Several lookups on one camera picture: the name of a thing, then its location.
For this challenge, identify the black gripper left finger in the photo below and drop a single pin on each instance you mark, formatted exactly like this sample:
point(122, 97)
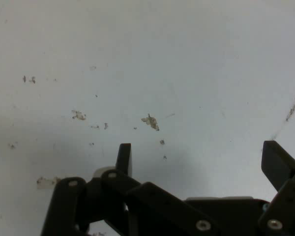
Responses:
point(137, 196)

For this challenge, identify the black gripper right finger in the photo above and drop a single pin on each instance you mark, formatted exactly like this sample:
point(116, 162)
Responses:
point(275, 162)

